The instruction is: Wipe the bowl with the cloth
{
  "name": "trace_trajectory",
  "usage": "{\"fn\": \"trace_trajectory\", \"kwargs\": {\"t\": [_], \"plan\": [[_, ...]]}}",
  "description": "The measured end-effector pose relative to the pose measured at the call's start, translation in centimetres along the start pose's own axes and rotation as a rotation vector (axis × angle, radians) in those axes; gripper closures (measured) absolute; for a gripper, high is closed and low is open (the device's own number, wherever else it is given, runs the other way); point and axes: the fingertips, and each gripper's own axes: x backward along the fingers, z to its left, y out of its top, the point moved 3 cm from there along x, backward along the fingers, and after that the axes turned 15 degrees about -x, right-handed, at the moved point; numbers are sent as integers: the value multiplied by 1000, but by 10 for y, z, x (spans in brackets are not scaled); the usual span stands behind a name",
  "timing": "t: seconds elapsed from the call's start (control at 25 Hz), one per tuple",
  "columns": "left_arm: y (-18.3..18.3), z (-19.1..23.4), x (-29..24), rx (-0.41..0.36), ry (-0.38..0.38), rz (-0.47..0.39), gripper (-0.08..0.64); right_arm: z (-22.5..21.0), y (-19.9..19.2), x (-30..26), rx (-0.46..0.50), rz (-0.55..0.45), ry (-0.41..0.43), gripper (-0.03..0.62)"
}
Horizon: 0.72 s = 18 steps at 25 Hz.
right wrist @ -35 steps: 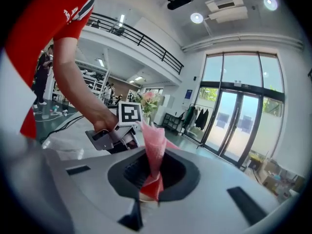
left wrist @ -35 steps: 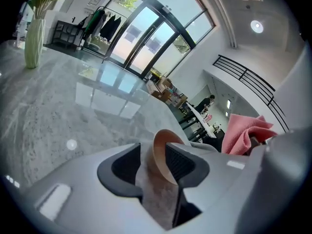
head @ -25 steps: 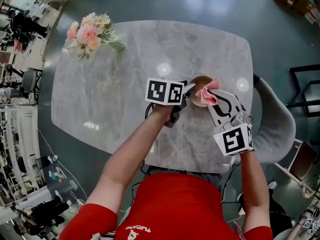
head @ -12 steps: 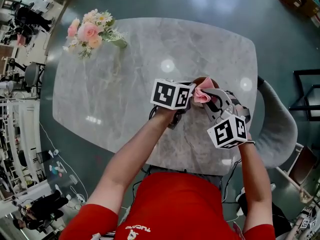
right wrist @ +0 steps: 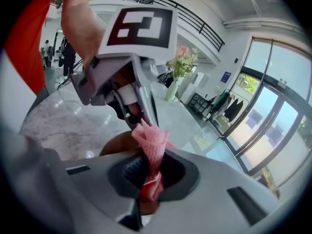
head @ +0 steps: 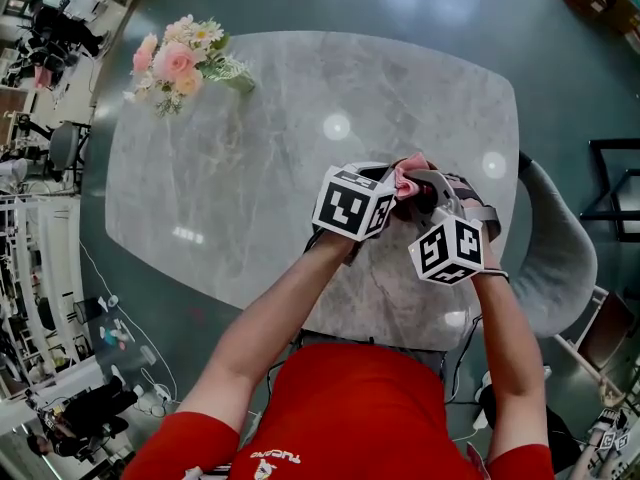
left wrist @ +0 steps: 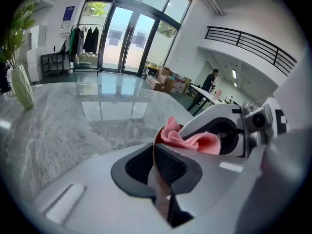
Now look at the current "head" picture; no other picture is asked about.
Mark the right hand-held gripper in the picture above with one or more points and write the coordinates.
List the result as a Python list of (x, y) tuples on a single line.
[(450, 253)]

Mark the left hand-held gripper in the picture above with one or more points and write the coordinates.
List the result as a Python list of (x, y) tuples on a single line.
[(340, 208)]

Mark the pink cloth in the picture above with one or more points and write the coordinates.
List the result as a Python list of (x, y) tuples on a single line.
[(407, 185)]

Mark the person's left forearm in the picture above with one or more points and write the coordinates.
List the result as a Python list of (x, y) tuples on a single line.
[(280, 318)]

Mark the person's right forearm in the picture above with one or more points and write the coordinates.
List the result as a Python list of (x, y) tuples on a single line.
[(510, 358)]

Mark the black wristband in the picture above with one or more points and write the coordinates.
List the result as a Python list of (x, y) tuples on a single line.
[(495, 272)]

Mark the grey upholstered chair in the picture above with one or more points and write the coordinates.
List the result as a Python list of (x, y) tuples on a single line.
[(555, 268)]

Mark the grey marble dining table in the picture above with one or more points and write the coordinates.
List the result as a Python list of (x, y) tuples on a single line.
[(250, 193)]

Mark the pale green ceramic vase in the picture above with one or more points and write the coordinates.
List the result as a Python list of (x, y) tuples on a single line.
[(242, 84)]

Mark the wooden folding chair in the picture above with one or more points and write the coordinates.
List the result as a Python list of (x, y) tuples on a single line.
[(610, 328)]

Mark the pink artificial flower bouquet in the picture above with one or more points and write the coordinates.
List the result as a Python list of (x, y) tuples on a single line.
[(175, 60)]

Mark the person's red shirt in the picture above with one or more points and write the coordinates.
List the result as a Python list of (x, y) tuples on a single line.
[(350, 408)]

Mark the white power strip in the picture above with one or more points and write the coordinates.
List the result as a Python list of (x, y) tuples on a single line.
[(147, 354)]

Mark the grey office chair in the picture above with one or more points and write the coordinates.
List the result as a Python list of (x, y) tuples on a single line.
[(65, 143)]

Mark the teal plastic object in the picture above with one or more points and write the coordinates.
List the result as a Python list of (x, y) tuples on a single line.
[(107, 335)]

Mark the black mesh waste basket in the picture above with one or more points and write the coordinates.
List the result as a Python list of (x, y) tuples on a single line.
[(89, 312)]

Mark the white shelf rack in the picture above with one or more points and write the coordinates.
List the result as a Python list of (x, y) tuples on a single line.
[(45, 248)]

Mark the black metal frame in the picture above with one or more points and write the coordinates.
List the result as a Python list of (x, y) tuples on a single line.
[(615, 143)]

